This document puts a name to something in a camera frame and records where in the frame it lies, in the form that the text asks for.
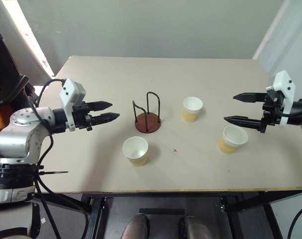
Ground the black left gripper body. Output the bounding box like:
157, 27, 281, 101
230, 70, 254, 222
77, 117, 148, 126
71, 101, 93, 131

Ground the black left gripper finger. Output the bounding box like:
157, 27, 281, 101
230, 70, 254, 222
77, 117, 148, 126
90, 112, 121, 126
88, 101, 113, 112

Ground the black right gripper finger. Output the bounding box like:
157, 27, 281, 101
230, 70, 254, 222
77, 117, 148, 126
233, 92, 269, 104
223, 116, 264, 129

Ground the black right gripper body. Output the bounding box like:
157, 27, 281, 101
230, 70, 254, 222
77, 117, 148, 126
260, 90, 286, 134

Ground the yellow paper cup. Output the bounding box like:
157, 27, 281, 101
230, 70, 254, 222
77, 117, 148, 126
122, 136, 149, 167
182, 96, 204, 123
217, 125, 249, 155

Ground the dark chair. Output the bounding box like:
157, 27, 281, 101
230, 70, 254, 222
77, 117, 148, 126
0, 9, 39, 130

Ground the dark rounded left robot foot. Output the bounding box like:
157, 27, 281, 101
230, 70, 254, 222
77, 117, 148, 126
120, 213, 150, 239

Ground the dark rounded robot foot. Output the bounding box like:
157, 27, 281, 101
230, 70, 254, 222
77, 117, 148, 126
120, 213, 150, 239
178, 216, 213, 239

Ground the dark rounded right robot foot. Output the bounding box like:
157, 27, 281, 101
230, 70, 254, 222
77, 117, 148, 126
178, 216, 213, 239

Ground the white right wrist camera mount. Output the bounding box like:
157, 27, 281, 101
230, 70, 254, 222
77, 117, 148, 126
266, 70, 297, 128

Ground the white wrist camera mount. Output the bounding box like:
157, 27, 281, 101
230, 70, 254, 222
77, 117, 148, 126
266, 70, 297, 128
59, 78, 87, 132

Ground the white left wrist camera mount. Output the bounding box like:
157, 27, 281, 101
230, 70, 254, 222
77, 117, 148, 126
59, 78, 87, 132

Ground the brown base wire cup holder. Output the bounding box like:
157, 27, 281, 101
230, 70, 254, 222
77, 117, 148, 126
132, 92, 162, 134

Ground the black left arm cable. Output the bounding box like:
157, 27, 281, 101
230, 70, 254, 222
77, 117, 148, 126
27, 79, 90, 239

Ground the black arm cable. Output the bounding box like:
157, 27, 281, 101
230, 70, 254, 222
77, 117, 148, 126
27, 79, 90, 239
289, 194, 302, 239

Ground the black cable tie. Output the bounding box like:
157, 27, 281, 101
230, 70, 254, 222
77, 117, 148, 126
36, 168, 69, 177

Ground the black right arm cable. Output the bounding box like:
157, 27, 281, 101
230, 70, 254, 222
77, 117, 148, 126
289, 194, 302, 239

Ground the black metal table frame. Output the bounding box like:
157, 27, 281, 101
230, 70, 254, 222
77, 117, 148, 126
33, 189, 302, 239

